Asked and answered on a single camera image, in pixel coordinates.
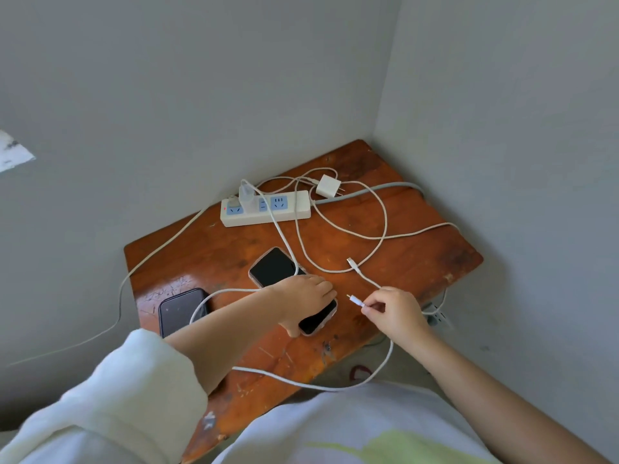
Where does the person's right hand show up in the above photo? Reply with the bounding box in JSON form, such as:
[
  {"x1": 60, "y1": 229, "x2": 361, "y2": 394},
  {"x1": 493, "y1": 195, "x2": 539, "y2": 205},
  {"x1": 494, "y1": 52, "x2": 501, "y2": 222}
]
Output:
[{"x1": 361, "y1": 287, "x2": 431, "y2": 353}]

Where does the person's left hand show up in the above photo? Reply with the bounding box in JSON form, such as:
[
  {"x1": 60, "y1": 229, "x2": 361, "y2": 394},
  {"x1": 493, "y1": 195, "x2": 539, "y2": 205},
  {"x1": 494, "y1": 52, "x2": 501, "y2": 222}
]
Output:
[{"x1": 268, "y1": 274, "x2": 338, "y2": 339}]

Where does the smartphone with pink case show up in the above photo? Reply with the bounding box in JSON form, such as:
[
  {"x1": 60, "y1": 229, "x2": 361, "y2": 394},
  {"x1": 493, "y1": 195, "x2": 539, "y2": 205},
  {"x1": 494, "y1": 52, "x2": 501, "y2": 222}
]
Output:
[{"x1": 248, "y1": 246, "x2": 339, "y2": 337}]

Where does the person's right forearm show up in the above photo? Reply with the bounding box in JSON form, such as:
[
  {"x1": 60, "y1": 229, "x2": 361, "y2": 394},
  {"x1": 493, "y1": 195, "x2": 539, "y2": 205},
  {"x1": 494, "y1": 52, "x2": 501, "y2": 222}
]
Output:
[{"x1": 393, "y1": 324, "x2": 611, "y2": 464}]

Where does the person's left forearm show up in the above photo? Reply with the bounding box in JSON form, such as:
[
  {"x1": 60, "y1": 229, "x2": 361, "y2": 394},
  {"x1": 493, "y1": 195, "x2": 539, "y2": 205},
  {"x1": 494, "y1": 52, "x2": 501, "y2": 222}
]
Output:
[{"x1": 163, "y1": 285, "x2": 283, "y2": 396}]

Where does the dark smartphone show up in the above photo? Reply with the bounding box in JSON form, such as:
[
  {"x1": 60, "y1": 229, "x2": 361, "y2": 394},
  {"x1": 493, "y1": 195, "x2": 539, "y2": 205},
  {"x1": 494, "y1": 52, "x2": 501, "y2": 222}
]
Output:
[{"x1": 158, "y1": 288, "x2": 210, "y2": 339}]

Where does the white power strip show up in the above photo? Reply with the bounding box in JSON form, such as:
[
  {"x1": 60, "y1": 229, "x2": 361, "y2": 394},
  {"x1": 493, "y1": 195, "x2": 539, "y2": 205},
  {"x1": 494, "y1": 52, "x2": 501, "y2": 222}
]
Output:
[{"x1": 220, "y1": 190, "x2": 311, "y2": 228}]

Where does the white loose charger adapter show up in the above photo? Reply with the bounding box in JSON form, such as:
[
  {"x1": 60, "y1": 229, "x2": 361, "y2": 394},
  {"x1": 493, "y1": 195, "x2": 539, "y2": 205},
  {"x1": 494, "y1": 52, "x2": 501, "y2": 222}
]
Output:
[{"x1": 315, "y1": 175, "x2": 346, "y2": 200}]

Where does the long white cable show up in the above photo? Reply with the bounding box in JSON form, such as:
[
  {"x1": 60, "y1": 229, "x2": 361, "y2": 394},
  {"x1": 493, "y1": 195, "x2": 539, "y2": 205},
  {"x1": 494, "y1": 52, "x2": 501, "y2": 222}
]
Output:
[{"x1": 309, "y1": 200, "x2": 460, "y2": 315}]

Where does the white looped charging cable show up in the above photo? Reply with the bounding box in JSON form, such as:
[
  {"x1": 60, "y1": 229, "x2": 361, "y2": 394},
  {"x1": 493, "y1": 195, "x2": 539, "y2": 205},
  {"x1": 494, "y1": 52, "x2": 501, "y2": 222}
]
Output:
[{"x1": 255, "y1": 167, "x2": 389, "y2": 289}]

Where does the grey power strip cord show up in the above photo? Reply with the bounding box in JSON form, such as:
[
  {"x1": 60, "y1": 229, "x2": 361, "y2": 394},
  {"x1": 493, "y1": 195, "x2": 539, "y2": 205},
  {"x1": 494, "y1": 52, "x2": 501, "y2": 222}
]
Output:
[{"x1": 310, "y1": 182, "x2": 427, "y2": 206}]

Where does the thin white cord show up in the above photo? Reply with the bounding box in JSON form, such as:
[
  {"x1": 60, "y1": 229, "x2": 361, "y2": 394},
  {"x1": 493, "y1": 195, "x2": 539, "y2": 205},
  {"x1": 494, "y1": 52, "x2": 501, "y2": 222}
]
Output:
[{"x1": 8, "y1": 206, "x2": 222, "y2": 367}]

